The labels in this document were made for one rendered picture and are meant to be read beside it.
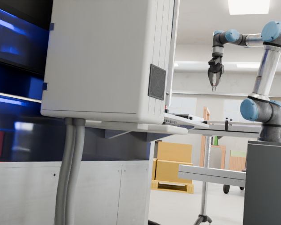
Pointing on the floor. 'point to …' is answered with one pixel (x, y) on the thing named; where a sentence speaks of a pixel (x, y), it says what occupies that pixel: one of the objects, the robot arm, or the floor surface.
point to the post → (149, 183)
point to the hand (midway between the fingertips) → (214, 84)
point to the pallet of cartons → (171, 167)
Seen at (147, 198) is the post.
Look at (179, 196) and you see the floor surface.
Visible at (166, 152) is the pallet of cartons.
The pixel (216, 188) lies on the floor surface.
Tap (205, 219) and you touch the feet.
